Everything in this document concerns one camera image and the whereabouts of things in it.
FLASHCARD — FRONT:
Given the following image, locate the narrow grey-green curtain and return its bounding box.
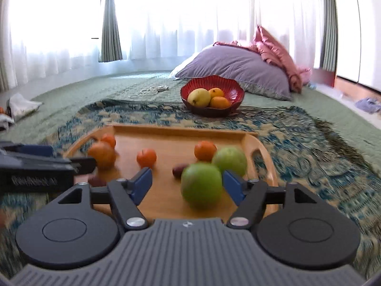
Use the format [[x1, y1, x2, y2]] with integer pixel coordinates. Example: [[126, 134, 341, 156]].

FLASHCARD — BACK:
[[99, 0, 123, 63]]

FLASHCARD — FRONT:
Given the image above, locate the pink pillow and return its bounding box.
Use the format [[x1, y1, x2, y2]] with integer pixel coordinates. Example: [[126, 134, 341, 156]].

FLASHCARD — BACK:
[[213, 25, 302, 93]]

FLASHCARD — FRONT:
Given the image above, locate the pale blue cloth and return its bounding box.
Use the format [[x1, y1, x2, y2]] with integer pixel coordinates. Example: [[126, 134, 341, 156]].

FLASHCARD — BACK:
[[355, 98, 381, 114]]

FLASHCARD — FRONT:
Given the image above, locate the paisley patterned blanket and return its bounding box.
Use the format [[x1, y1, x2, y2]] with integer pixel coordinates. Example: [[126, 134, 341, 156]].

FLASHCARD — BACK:
[[0, 98, 381, 277]]

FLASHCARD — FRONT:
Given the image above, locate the white charger cable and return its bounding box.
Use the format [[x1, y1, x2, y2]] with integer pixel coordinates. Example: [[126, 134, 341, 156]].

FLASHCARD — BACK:
[[129, 85, 170, 98]]

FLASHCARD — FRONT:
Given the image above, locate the wooden tray with handles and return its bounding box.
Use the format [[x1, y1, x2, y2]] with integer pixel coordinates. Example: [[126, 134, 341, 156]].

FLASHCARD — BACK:
[[62, 124, 280, 219]]

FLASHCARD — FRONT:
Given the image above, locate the wide grey-green curtain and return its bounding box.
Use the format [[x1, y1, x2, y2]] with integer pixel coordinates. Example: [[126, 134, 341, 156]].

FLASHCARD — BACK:
[[0, 6, 17, 93]]

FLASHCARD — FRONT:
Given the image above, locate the grey-green curtain beside wardrobe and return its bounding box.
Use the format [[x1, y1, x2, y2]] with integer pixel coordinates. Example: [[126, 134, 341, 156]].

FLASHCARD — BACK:
[[321, 0, 338, 72]]

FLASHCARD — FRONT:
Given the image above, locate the white sheer curtain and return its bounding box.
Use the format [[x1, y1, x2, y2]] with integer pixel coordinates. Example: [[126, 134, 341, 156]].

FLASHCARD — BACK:
[[9, 0, 325, 78]]

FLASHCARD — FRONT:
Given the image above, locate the small tangerine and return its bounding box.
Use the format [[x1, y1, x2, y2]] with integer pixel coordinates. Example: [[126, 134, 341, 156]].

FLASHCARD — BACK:
[[100, 133, 116, 149], [136, 148, 157, 168], [194, 141, 218, 161]]

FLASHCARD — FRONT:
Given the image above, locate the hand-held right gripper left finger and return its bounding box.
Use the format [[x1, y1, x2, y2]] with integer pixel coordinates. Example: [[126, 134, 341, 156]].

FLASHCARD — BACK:
[[56, 167, 153, 232]]

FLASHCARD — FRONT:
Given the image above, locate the white wardrobe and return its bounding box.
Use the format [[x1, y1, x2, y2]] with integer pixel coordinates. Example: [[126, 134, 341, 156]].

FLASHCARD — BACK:
[[332, 0, 381, 91]]

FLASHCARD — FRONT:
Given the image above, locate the large orange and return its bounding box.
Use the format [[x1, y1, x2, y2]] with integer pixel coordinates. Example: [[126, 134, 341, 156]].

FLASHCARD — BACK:
[[87, 141, 116, 169]]

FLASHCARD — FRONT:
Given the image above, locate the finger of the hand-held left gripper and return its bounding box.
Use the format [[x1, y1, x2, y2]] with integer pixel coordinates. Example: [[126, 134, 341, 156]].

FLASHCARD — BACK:
[[0, 143, 55, 159], [70, 156, 97, 175]]

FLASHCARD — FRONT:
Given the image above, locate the red ribbed bowl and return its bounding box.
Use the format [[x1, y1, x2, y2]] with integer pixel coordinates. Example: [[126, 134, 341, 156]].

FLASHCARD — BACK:
[[180, 75, 245, 117]]

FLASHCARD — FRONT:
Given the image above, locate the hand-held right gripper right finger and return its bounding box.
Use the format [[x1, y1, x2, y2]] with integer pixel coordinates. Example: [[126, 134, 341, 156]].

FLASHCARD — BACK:
[[222, 170, 319, 232]]

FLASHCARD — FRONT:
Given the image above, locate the purple pillow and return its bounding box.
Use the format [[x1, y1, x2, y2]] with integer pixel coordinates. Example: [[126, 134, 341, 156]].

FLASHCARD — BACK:
[[174, 45, 292, 101]]

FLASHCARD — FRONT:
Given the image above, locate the green quilted bedspread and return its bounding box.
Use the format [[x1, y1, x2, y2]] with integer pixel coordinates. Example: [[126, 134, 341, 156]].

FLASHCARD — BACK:
[[0, 71, 381, 173]]

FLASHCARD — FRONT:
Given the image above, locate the small pink cloth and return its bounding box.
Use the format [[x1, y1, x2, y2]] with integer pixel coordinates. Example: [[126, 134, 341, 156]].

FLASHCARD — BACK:
[[298, 67, 311, 84]]

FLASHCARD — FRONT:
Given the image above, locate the green apple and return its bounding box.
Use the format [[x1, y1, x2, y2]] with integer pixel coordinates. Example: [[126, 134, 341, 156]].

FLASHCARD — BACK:
[[212, 147, 248, 177], [180, 162, 223, 210]]

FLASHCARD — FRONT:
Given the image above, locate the white pillow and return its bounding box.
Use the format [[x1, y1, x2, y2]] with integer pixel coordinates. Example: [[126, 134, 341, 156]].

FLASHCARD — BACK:
[[170, 52, 200, 79]]

